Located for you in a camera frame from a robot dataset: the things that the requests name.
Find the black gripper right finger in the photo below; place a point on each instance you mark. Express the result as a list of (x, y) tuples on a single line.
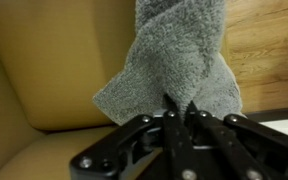
[(237, 146)]

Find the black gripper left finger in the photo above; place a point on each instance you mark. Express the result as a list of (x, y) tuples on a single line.
[(174, 146)]

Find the grey terry towel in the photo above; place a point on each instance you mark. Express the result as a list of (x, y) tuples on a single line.
[(174, 56)]

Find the mustard yellow upholstered chair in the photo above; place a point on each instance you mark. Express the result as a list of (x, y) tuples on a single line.
[(60, 60)]

